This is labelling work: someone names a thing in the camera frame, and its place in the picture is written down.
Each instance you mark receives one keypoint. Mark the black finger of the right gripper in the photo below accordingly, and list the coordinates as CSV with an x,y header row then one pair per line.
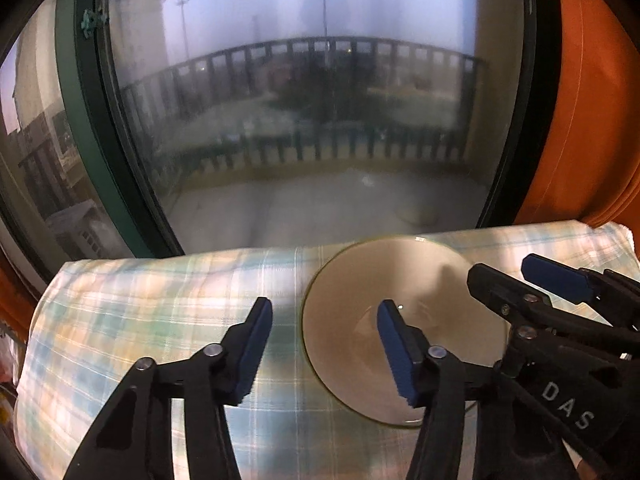
x,y
523,303
611,294

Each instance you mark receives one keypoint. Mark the green window frame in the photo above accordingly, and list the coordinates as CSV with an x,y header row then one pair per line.
x,y
162,128

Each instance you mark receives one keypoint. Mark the orange curtain right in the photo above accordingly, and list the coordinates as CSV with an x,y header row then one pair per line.
x,y
589,168

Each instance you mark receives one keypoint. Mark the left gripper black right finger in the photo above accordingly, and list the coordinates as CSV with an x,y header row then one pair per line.
x,y
428,376

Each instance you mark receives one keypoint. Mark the orange curtain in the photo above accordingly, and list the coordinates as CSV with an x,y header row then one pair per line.
x,y
589,168
17,303

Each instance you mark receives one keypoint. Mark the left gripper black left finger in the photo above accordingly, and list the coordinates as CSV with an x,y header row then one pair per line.
x,y
130,438

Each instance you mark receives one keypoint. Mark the white bowl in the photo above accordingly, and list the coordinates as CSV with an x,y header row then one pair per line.
x,y
427,282

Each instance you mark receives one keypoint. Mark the plaid pastel tablecloth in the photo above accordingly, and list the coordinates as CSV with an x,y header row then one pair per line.
x,y
97,317

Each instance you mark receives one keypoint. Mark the orange curtain left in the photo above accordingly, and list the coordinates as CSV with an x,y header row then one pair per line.
x,y
17,303

